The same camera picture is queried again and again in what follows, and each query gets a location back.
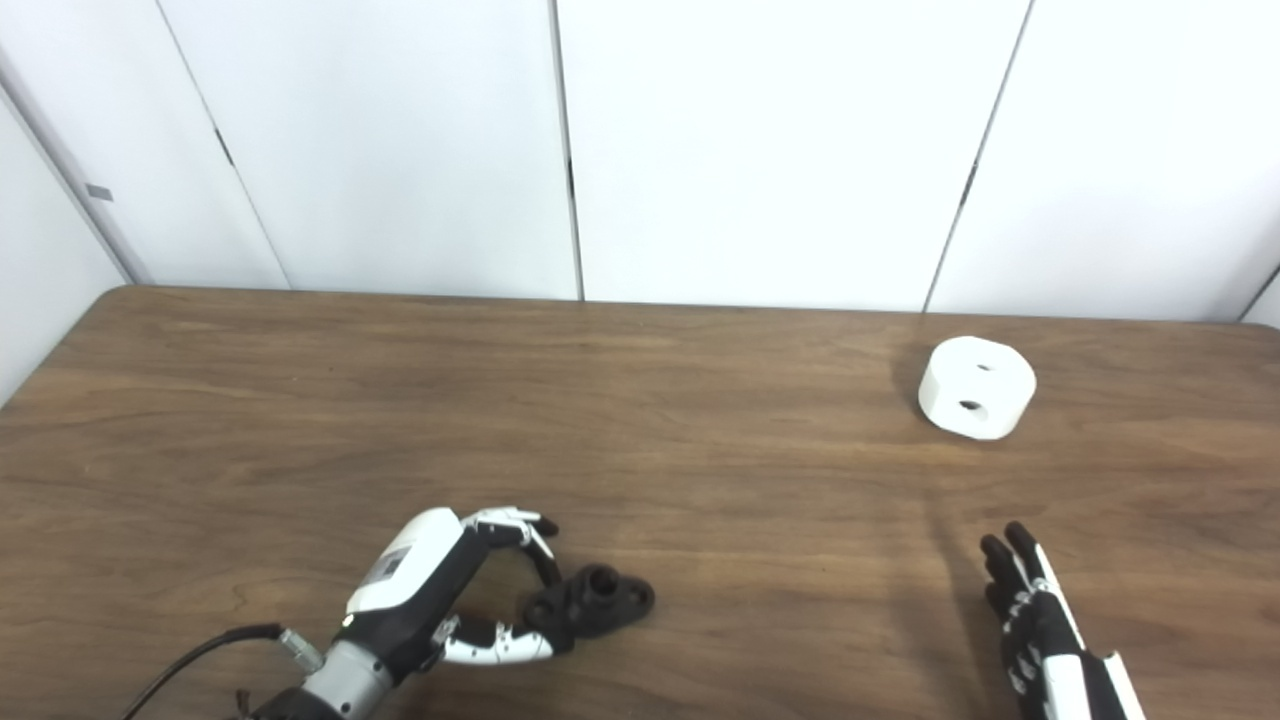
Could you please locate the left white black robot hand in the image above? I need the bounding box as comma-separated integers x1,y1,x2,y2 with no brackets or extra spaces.
343,506,575,687

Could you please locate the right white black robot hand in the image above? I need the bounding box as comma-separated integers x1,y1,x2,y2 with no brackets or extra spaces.
980,521,1146,720

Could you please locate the black flanged holder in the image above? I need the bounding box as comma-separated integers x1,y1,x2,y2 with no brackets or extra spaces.
522,564,657,651

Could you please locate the round white piece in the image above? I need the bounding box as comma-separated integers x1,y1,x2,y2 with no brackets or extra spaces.
918,336,1037,443

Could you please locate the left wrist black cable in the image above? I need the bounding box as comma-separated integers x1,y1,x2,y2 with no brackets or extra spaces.
120,624,326,720

